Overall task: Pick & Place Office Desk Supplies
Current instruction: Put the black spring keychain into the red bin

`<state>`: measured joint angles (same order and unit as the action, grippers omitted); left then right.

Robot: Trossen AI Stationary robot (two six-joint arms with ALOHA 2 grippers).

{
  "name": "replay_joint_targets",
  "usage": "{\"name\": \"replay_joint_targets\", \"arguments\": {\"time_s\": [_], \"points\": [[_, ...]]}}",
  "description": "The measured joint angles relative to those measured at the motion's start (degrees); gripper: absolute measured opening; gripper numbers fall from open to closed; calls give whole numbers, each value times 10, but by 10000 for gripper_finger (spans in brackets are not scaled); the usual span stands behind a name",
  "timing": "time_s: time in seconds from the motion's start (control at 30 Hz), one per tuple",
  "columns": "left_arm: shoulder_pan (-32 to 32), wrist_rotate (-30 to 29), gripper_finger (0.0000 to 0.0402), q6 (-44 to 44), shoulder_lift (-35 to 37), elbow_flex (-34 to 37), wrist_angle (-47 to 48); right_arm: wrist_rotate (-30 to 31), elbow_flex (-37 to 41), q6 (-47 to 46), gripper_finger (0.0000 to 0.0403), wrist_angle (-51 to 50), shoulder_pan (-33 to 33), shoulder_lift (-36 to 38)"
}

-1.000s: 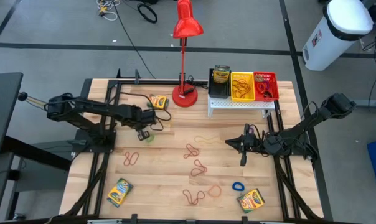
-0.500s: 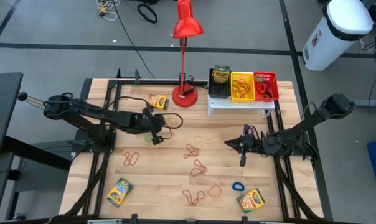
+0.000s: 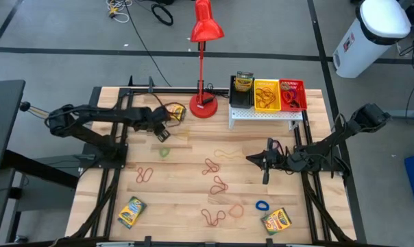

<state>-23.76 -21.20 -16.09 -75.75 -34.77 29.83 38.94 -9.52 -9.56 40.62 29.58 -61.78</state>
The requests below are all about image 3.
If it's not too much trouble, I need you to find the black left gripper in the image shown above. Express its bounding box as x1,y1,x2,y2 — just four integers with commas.
134,104,179,143

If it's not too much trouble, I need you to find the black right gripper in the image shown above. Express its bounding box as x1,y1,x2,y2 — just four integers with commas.
245,137,294,185

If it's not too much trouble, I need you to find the yellow green crayon box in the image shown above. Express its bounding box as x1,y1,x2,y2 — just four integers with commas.
161,103,188,122
260,207,293,236
234,70,255,93
117,196,147,230

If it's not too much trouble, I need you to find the black plastic basket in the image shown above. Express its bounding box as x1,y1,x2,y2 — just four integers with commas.
228,75,256,110

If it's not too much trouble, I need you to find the orange rubber band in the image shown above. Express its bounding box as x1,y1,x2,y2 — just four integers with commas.
228,203,245,219
258,88,276,104
261,87,278,102

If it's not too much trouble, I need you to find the yellow plastic basket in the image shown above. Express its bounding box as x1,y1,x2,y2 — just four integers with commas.
253,78,282,113

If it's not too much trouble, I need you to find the red plastic basket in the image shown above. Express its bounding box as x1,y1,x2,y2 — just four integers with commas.
278,78,308,113

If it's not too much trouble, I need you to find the red desk lamp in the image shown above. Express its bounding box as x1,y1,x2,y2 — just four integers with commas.
188,0,226,119

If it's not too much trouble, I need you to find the grey desk foot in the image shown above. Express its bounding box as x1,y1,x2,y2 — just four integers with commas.
385,109,414,120

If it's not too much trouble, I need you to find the black side desk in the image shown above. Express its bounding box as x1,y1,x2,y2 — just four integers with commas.
0,80,78,245

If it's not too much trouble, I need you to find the white perforated shelf riser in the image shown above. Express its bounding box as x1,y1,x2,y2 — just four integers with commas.
228,104,304,130

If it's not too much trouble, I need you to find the white trash bin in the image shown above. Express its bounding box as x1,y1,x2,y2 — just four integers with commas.
332,0,413,79

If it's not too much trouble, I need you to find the thin black floor cable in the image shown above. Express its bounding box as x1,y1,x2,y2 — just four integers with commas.
123,0,173,88

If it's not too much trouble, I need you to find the black coiled floor cable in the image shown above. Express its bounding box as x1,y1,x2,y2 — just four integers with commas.
150,3,175,27

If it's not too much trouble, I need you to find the white yellow cable bundle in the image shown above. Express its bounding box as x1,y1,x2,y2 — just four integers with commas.
105,0,133,24

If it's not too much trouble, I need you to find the yellow elastic cord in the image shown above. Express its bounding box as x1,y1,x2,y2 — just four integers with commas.
19,101,50,117

